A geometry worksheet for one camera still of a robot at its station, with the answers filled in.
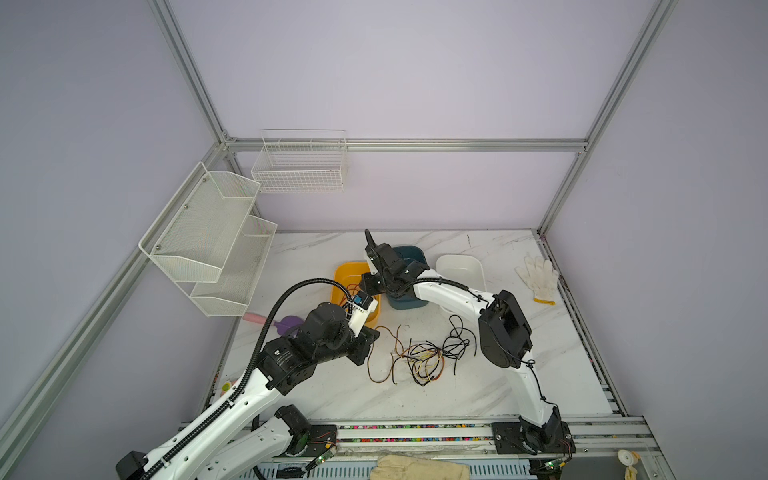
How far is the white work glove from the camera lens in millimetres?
1032

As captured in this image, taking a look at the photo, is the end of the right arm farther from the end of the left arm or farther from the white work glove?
the white work glove

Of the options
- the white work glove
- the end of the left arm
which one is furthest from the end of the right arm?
the white work glove
